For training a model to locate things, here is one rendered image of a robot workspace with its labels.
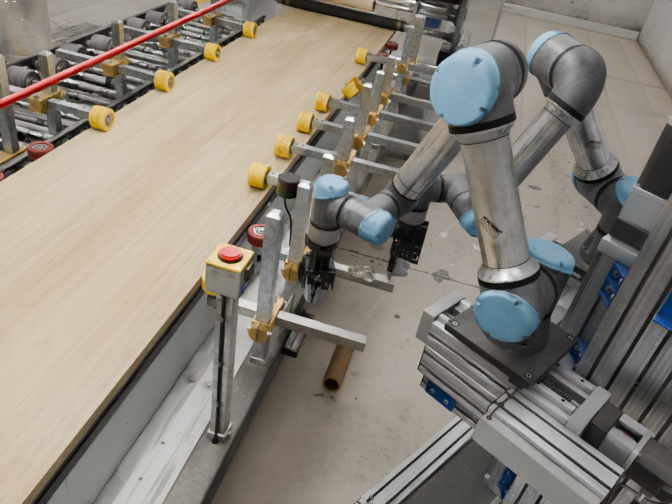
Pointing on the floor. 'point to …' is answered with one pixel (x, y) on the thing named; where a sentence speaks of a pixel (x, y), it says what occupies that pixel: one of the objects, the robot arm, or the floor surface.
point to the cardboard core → (337, 368)
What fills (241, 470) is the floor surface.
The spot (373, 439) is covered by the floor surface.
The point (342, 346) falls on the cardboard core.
